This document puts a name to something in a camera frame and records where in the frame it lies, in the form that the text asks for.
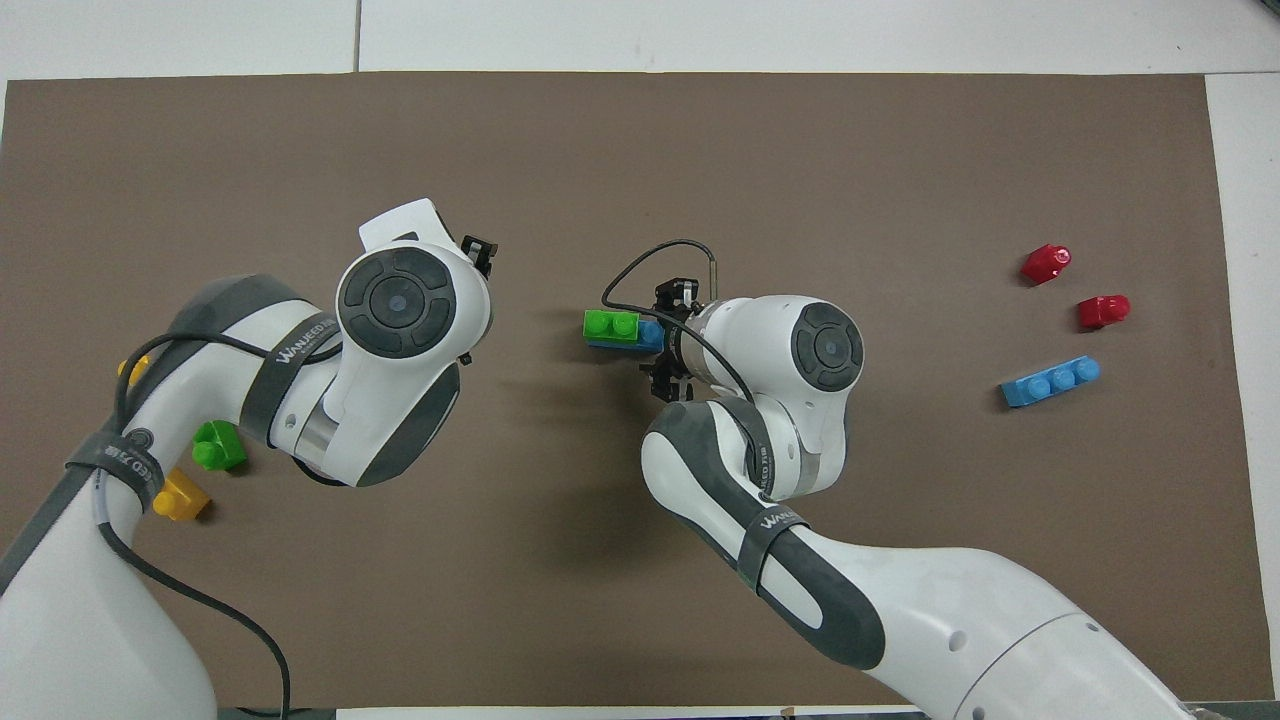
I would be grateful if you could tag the green two-stud toy brick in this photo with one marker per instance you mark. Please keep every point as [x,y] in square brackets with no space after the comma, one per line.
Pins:
[610,326]
[218,447]

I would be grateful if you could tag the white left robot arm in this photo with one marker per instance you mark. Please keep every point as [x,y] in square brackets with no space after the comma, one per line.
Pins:
[60,620]

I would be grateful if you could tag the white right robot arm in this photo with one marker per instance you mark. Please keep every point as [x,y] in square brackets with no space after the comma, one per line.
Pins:
[950,620]

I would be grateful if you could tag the blue three-stud toy brick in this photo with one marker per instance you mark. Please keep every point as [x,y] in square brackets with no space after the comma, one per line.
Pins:
[652,336]
[1045,385]

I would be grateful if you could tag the red one-stud toy brick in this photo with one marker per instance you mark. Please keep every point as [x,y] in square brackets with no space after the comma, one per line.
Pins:
[1103,312]
[1045,264]

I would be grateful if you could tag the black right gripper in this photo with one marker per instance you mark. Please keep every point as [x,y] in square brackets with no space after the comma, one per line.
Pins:
[674,335]

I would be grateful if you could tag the yellow two-stud toy brick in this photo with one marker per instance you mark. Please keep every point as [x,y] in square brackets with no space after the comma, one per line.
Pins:
[185,498]
[135,370]

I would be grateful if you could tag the brown table mat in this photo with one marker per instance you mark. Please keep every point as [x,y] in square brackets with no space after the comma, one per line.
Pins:
[600,150]

